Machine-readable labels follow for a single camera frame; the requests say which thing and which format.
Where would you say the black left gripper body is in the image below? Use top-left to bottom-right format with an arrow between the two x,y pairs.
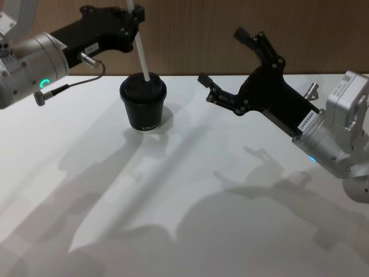
50,10 -> 133,69

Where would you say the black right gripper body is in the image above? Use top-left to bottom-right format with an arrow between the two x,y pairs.
234,57 -> 319,137

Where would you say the white drinking straw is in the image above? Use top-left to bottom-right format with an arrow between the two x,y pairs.
126,0 -> 152,83

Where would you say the black cup lid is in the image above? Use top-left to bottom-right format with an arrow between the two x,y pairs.
119,73 -> 168,103

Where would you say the black paper cup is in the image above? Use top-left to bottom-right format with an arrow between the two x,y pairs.
122,94 -> 166,132

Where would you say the white table cloth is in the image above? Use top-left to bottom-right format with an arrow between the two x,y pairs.
0,75 -> 369,277

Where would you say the thin dark cable silver plug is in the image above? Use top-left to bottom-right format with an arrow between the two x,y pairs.
33,53 -> 106,107
306,83 -> 319,102

